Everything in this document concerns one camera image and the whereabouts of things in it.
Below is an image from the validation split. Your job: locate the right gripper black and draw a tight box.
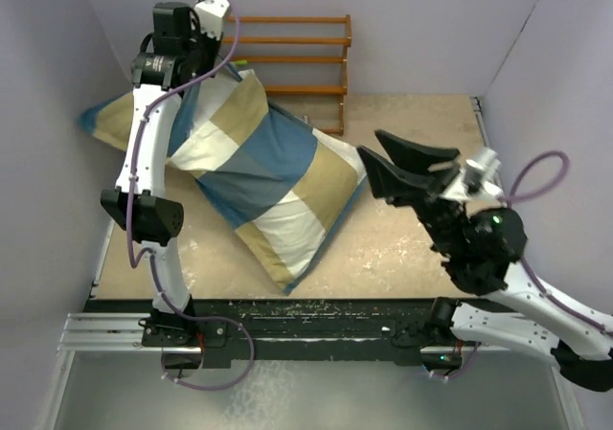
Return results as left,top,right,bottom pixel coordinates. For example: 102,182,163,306
350,127,464,255

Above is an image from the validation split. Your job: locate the patchwork pillowcase blue beige white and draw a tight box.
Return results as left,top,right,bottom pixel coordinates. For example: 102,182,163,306
80,70,366,293

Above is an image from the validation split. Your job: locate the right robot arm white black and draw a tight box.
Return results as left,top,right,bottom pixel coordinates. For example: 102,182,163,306
357,129,612,392

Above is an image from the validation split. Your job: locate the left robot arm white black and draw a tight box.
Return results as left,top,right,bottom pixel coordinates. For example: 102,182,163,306
101,0,230,346

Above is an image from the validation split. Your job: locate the orange wooden rack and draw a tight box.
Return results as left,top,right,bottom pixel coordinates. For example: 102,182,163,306
233,13,352,136

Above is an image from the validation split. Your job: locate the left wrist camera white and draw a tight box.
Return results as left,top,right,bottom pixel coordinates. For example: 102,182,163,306
193,0,231,40

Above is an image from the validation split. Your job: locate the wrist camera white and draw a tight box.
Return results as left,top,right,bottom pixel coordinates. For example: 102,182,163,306
193,0,231,40
440,147,503,203

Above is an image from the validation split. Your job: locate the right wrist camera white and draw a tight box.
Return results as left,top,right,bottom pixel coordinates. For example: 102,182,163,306
440,147,503,203

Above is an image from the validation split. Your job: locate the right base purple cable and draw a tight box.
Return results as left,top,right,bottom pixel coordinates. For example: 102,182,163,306
428,341,480,385

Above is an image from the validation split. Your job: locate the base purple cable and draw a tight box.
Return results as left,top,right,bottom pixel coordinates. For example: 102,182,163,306
428,341,480,385
160,316,256,393

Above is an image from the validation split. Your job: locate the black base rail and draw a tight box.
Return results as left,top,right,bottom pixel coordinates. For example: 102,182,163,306
141,297,482,370

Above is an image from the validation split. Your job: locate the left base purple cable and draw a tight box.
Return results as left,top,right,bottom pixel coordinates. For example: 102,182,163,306
160,316,256,393

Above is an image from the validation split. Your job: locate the aluminium frame rail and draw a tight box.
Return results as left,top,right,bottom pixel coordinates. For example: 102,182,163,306
59,313,458,362

